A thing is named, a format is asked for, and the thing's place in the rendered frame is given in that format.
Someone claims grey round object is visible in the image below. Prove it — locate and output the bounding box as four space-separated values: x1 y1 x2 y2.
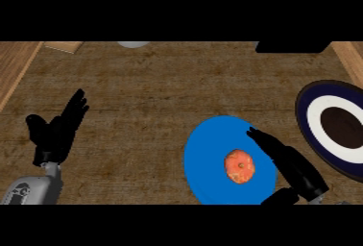
117 41 152 49

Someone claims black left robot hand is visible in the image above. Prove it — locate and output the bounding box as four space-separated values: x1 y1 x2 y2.
24 88 91 167

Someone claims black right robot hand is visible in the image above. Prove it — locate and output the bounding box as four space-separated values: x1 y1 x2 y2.
245 126 331 206

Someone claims black appliance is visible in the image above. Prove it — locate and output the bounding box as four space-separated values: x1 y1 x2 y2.
254 41 333 54

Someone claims blue plate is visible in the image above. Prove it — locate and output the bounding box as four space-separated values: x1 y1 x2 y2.
183 115 279 206

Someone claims pale wooden block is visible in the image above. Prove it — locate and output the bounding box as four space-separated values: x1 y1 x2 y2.
43 41 86 55

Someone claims orange squash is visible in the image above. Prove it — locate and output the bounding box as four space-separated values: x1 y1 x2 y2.
223 148 257 185

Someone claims navy white brown plate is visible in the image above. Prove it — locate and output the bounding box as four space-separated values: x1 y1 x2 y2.
294 80 363 184

